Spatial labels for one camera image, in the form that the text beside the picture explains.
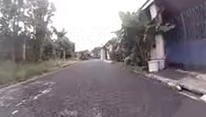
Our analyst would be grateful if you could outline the white pillar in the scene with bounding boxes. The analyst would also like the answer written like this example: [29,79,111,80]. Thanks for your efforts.
[100,47,107,61]

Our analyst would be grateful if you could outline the bushy green plants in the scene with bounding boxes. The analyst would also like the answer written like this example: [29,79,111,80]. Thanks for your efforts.
[106,7,177,69]

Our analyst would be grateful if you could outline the grey asphalt road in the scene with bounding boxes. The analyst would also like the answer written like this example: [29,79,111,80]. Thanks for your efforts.
[0,53,206,117]

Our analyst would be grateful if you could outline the white box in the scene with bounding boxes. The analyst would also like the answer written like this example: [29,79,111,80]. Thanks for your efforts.
[147,59,161,74]

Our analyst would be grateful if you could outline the row of trees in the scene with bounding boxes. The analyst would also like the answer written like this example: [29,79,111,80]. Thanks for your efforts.
[0,0,77,65]

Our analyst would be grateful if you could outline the grass verge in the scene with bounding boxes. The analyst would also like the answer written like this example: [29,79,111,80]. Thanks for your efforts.
[0,57,82,89]

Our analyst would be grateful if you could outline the concrete kerb and driveway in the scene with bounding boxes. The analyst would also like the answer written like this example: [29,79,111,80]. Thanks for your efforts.
[124,60,206,111]

